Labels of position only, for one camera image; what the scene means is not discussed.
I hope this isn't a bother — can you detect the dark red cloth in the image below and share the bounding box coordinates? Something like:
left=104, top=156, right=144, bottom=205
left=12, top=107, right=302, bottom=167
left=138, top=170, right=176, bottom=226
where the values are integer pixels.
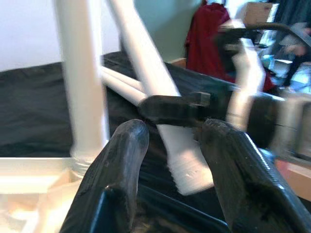
left=184, top=2, right=277, bottom=93

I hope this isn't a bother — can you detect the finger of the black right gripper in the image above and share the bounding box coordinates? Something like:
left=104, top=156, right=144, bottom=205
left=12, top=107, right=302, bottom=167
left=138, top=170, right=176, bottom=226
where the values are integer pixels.
left=138, top=95, right=195, bottom=127

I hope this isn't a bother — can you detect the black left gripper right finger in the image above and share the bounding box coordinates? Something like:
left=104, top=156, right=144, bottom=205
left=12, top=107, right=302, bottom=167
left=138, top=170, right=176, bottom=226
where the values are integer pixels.
left=201, top=118, right=311, bottom=233

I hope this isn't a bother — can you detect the black plastic table cloth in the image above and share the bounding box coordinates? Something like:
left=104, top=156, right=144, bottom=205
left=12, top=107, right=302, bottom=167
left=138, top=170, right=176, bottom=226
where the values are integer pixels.
left=0, top=52, right=311, bottom=233

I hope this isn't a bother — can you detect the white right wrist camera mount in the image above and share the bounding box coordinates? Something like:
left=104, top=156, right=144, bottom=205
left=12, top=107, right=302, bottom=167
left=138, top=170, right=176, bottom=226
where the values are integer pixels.
left=225, top=20, right=267, bottom=123

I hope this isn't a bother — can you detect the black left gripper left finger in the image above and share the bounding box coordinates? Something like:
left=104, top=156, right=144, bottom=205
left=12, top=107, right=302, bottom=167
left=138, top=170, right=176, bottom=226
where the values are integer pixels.
left=60, top=118, right=150, bottom=233

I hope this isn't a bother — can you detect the white plastic table top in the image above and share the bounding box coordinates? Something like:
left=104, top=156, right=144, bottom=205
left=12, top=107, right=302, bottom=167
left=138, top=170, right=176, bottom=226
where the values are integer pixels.
left=0, top=156, right=110, bottom=233

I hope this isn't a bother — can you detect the brown cardboard box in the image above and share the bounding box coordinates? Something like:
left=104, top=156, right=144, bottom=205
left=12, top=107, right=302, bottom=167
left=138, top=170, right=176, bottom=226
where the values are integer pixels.
left=170, top=57, right=188, bottom=71

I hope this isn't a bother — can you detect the tan cardboard box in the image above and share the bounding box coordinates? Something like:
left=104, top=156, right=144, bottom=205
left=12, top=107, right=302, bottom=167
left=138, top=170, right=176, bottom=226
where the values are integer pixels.
left=242, top=1, right=280, bottom=26

